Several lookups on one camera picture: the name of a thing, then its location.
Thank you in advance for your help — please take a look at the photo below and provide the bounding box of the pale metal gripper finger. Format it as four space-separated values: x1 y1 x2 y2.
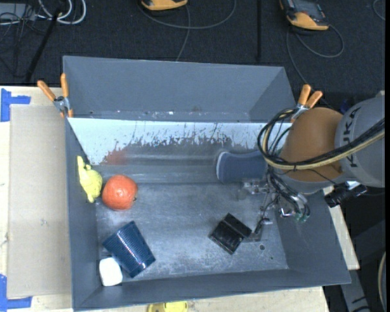
247 217 274 243
237 180 269 202

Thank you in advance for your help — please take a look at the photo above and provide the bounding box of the blue-grey padded oblong object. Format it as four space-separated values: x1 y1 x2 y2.
215 150 269 185

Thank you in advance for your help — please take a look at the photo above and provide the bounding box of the black box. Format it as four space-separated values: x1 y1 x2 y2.
208 212 253 256

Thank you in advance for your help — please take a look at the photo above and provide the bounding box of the grey metal bin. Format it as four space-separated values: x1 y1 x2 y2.
62 55 352 311

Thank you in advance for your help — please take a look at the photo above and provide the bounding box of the orange fruit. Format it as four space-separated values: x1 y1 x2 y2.
101 174 139 212

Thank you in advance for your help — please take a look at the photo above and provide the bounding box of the dark blue ribbed cup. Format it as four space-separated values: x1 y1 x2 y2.
101 220 157 279

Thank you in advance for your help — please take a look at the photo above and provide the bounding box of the white block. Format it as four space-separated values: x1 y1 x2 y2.
98 257 124 287

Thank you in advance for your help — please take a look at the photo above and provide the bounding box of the yellow toy animal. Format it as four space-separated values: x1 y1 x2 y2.
77 155 103 204

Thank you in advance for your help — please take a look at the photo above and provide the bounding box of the pale wood flat board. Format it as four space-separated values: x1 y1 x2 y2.
6 104 73 300

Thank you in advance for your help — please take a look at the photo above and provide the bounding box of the black cylinder on white bracket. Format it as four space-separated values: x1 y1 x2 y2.
324 181 368 208

